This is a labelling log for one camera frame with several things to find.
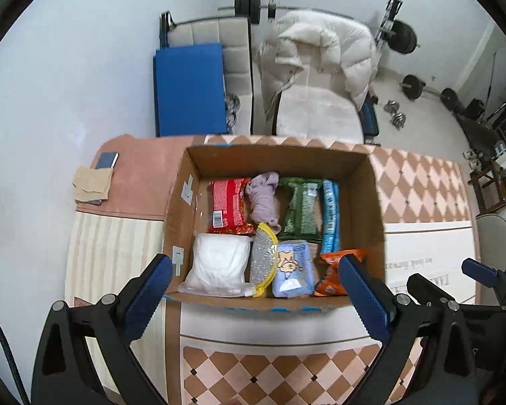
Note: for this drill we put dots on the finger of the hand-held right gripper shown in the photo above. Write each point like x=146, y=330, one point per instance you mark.
x=419, y=282
x=478, y=270

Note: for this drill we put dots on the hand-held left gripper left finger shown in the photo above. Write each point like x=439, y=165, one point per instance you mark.
x=149, y=299

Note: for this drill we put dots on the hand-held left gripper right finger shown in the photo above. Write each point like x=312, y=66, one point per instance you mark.
x=367, y=299

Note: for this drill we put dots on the orange snack packet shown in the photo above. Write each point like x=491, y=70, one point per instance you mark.
x=333, y=274

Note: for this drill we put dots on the white powder plastic bag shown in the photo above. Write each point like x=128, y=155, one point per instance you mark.
x=215, y=261

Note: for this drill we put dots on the blue tissue pack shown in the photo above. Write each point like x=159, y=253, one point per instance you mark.
x=291, y=270

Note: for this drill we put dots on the blue and yellow packet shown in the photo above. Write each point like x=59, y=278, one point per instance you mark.
x=329, y=215

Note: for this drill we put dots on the clear bag with yellow trim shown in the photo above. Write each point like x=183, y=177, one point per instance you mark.
x=262, y=261

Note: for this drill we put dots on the green snack packet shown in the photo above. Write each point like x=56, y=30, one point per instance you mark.
x=299, y=211

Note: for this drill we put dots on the red snack packet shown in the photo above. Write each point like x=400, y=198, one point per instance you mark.
x=230, y=202

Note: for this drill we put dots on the pale pink cloth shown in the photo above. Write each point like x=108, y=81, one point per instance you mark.
x=263, y=202

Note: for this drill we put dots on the cardboard box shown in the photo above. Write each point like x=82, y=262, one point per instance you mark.
x=278, y=160

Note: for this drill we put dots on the beige round stool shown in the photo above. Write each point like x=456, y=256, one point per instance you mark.
x=501, y=236

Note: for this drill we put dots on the cream striped table mat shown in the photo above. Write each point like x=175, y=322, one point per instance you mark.
x=109, y=244

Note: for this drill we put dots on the dark wooden chair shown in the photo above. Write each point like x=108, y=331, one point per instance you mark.
x=489, y=194

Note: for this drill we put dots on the pink table mat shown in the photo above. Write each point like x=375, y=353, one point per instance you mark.
x=143, y=177

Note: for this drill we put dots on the beige cloth piece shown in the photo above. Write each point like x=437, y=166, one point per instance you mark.
x=92, y=183

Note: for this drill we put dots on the black exercise machine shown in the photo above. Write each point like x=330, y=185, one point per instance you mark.
x=476, y=130

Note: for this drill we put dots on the blue phone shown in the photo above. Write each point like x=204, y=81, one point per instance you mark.
x=107, y=160

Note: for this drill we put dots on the chrome dumbbell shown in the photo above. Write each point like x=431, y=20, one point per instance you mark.
x=391, y=106
x=399, y=120

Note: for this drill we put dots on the black weight bench pad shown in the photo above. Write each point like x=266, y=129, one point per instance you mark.
x=369, y=122

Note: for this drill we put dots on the white chair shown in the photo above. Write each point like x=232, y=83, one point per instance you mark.
x=316, y=114

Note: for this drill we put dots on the short barbell with black plates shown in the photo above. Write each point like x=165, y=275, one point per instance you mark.
x=411, y=86

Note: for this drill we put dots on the chrome weight plates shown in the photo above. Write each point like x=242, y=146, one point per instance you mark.
x=232, y=112

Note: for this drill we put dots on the blue folded mat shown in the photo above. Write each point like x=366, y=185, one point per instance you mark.
x=189, y=93

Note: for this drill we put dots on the white puffer jacket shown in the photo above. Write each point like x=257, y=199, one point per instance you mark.
x=320, y=38

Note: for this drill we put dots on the white cushioned panel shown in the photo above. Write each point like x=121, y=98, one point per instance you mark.
x=219, y=33

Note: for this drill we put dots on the long barbell with black plates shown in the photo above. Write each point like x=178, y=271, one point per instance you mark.
x=246, y=6

